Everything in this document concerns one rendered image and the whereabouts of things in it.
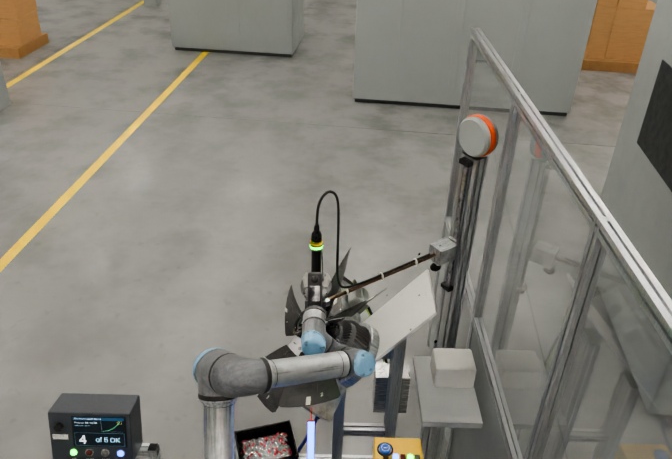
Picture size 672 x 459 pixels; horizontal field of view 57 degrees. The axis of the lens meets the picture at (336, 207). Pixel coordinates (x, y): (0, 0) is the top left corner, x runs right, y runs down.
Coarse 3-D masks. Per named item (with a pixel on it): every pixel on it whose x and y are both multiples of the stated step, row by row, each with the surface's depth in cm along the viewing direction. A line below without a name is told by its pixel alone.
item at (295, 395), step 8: (296, 384) 220; (304, 384) 219; (312, 384) 219; (320, 384) 218; (328, 384) 218; (336, 384) 217; (288, 392) 219; (296, 392) 218; (304, 392) 217; (312, 392) 216; (328, 392) 215; (336, 392) 214; (280, 400) 219; (288, 400) 217; (296, 400) 216; (304, 400) 215; (312, 400) 214; (320, 400) 213; (328, 400) 212
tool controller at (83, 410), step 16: (64, 400) 201; (80, 400) 202; (96, 400) 202; (112, 400) 202; (128, 400) 203; (48, 416) 196; (64, 416) 196; (80, 416) 196; (96, 416) 196; (112, 416) 196; (128, 416) 196; (64, 432) 197; (96, 432) 197; (112, 432) 197; (128, 432) 198; (64, 448) 199; (80, 448) 199; (96, 448) 199; (112, 448) 199; (128, 448) 199
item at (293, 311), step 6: (288, 294) 272; (288, 300) 270; (294, 300) 261; (288, 306) 269; (294, 306) 261; (288, 312) 269; (294, 312) 260; (300, 312) 253; (288, 318) 269; (294, 318) 261; (288, 324) 270; (288, 330) 270
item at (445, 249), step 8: (440, 240) 254; (448, 240) 255; (456, 240) 253; (432, 248) 252; (440, 248) 250; (448, 248) 250; (456, 248) 252; (440, 256) 249; (448, 256) 252; (440, 264) 251
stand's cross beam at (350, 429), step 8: (344, 424) 277; (352, 424) 277; (360, 424) 278; (368, 424) 278; (376, 424) 278; (344, 432) 277; (352, 432) 276; (360, 432) 276; (368, 432) 276; (376, 432) 276; (384, 432) 276
